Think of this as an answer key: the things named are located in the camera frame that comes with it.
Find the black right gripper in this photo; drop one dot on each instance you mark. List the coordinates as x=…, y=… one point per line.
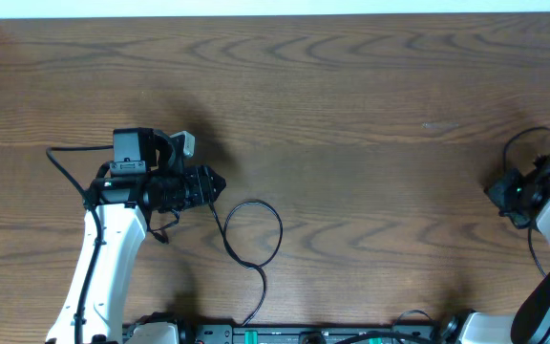
x=497, y=191

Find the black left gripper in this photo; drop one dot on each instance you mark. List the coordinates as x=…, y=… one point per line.
x=202, y=187

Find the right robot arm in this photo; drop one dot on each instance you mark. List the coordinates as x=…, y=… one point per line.
x=531, y=322

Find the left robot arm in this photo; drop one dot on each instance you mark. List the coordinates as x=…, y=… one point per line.
x=146, y=174

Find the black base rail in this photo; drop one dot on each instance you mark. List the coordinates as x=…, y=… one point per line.
x=171, y=327

